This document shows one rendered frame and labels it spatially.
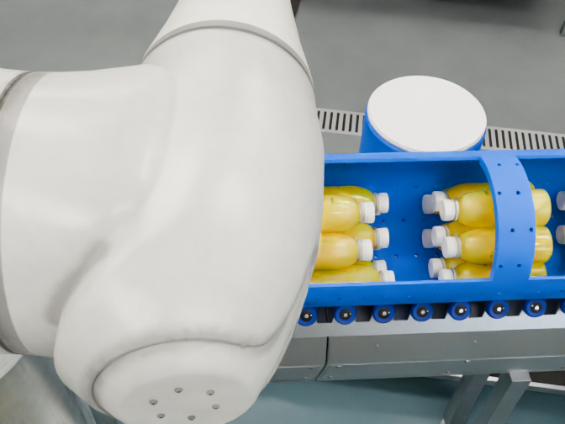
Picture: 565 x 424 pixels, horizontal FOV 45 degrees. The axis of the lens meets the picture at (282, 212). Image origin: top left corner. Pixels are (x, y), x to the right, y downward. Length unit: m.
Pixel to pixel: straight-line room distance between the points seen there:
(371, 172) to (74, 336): 1.16
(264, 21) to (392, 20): 3.50
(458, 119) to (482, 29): 2.29
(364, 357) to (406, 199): 0.33
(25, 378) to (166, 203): 0.22
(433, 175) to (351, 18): 2.48
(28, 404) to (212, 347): 0.24
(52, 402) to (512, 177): 0.94
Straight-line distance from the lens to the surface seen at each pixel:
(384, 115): 1.62
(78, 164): 0.28
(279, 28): 0.38
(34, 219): 0.27
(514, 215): 1.23
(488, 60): 3.70
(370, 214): 1.24
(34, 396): 0.48
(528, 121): 3.39
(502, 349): 1.50
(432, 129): 1.61
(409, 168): 1.39
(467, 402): 2.15
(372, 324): 1.37
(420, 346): 1.43
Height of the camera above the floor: 2.08
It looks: 49 degrees down
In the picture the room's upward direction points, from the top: 3 degrees clockwise
